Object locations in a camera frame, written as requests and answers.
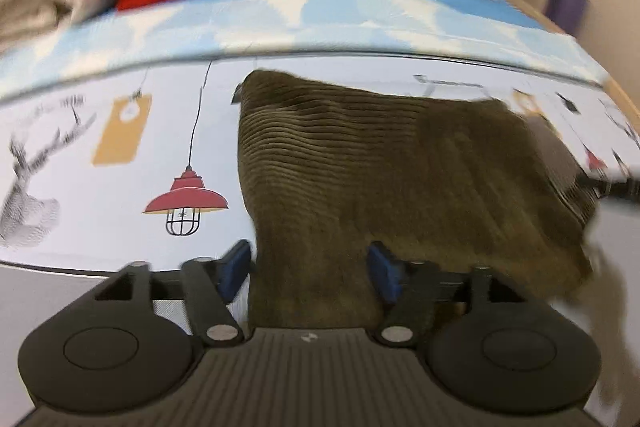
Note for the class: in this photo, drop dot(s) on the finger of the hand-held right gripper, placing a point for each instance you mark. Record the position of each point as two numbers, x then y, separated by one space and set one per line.
615 189

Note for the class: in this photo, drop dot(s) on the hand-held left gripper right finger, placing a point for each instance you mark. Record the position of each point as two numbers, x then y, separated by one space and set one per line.
384 272

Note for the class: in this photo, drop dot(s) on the blue white patterned bedding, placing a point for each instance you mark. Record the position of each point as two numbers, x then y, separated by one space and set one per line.
250 22

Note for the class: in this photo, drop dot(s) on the grey bed sheet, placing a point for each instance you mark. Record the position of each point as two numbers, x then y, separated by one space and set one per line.
45 292

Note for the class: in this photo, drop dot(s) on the wooden bed frame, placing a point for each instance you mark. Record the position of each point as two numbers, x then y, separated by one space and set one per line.
620 92

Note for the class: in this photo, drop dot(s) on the white printed bed sheet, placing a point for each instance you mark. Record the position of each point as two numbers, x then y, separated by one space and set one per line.
100 187

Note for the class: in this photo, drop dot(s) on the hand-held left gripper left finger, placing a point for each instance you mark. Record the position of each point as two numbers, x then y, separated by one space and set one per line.
234 269

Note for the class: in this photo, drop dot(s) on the purple object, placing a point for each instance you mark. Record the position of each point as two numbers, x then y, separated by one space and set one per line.
565 7

